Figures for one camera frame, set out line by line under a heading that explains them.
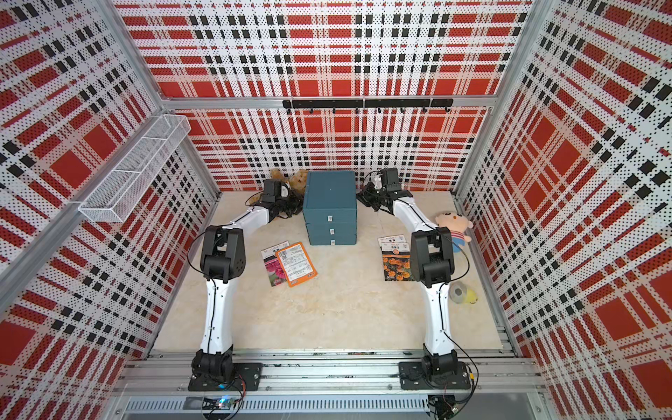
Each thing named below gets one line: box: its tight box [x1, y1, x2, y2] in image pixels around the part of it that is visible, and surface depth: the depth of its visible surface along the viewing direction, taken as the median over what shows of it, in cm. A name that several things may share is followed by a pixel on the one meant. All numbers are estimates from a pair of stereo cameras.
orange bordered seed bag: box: [274, 241, 319, 288], surface depth 100 cm
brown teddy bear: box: [269, 167, 308, 193], surface depth 117 cm
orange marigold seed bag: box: [378, 234, 415, 282], surface depth 100 cm
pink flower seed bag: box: [260, 240, 291, 287], surface depth 100 cm
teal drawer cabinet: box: [302, 170, 357, 246], surface depth 94 cm
